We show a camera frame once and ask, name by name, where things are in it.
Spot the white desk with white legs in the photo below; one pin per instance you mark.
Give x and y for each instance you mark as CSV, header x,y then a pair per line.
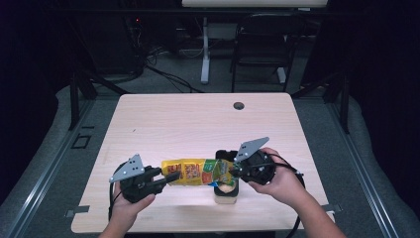
x,y
205,49

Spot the yellow spout pouch green cap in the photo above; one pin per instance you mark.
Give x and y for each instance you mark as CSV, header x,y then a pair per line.
x,y
194,172

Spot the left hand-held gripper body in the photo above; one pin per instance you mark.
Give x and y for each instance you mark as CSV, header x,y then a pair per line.
x,y
137,185

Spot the grey metal floor rail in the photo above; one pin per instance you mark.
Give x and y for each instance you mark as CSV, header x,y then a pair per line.
x,y
49,172
363,178

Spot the black chair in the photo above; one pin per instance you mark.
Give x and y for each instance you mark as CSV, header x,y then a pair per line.
x,y
264,43

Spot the black metal stand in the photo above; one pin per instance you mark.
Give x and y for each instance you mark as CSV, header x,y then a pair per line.
x,y
345,102
75,99

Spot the person's right hand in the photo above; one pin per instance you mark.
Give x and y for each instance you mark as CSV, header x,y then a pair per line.
x,y
285,185

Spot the person's left hand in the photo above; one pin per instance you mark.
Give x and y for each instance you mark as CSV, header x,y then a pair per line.
x,y
127,211

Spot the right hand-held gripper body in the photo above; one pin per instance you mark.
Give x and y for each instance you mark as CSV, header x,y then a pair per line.
x,y
257,168

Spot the dark cabinet with red light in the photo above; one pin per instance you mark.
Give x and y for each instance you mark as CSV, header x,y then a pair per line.
x,y
109,43

